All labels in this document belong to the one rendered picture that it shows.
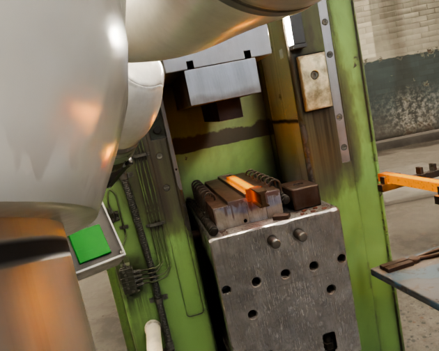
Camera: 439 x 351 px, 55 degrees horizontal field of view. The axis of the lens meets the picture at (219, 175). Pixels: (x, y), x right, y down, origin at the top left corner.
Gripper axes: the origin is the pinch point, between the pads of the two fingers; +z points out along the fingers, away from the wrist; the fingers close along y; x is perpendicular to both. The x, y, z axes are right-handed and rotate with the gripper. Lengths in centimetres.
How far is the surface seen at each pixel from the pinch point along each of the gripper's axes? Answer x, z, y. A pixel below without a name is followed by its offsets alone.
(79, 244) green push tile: -5.8, 12.6, -2.4
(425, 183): -30, -21, 70
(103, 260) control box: -10.9, 13.3, 1.3
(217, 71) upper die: 22.0, -6.0, 43.1
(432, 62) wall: 151, 232, 674
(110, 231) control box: -5.0, 13.4, 5.5
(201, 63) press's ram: 25.2, -6.1, 39.8
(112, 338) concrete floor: -17, 196, 40
